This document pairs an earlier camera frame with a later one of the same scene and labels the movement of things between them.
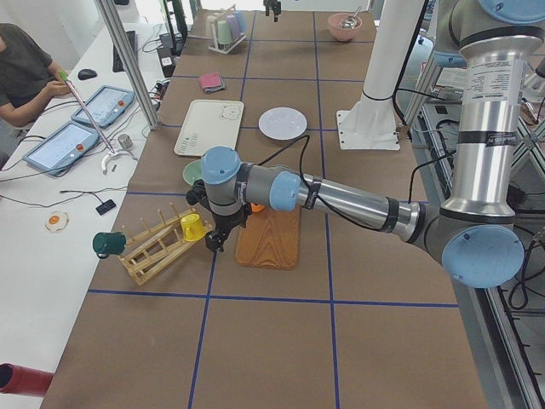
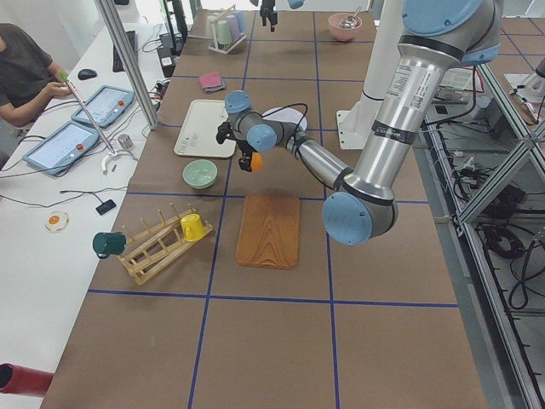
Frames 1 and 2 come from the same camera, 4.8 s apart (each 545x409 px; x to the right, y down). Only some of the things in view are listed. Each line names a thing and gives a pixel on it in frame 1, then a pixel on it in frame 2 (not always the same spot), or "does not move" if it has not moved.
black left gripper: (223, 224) -> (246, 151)
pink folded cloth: (212, 83) does not move
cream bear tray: (210, 123) does not move
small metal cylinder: (125, 141) does not move
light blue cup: (241, 20) does not move
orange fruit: (256, 208) -> (257, 162)
